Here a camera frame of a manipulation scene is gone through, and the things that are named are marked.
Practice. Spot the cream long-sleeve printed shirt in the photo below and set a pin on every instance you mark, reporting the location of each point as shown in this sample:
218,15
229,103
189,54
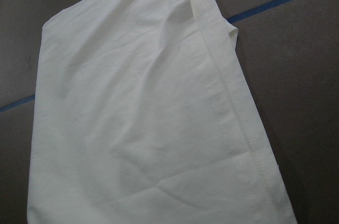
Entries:
142,114

